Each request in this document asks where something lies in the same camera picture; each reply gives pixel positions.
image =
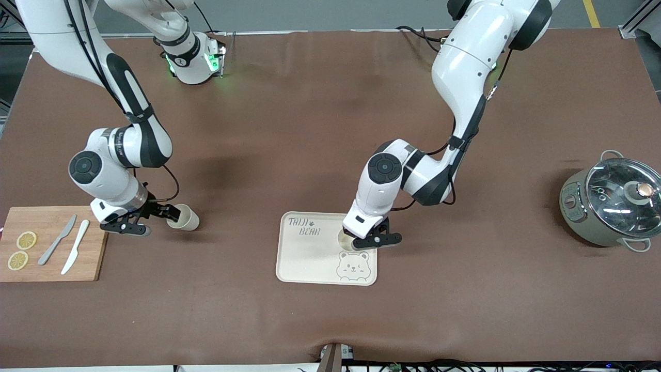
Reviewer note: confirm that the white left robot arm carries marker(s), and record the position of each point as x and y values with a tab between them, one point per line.
465	67

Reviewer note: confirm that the brown table cover mat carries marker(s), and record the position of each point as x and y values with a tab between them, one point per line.
330	129

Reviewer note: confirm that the white IKEA cup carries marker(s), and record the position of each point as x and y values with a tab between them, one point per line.
188	219
345	242

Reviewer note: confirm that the wooden cutting board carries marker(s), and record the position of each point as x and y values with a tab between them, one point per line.
51	268

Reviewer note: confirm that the grey-green electric cooker pot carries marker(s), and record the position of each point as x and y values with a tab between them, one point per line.
576	217

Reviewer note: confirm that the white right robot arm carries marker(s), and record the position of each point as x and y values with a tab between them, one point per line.
119	150

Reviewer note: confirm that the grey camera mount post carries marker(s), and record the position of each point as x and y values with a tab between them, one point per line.
333	359

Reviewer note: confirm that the grey plastic knife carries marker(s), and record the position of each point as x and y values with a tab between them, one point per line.
57	243

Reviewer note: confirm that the glass pot lid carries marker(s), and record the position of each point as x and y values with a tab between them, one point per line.
614	201

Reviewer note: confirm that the yellow lemon slice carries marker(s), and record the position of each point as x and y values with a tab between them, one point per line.
18	261
26	240

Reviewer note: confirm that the cream bear print tray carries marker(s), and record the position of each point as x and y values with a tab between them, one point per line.
310	263

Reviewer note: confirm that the white plastic knife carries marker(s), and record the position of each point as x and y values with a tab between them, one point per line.
77	243

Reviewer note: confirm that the aluminium frame profile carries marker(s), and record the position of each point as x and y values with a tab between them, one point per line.
10	20
640	18

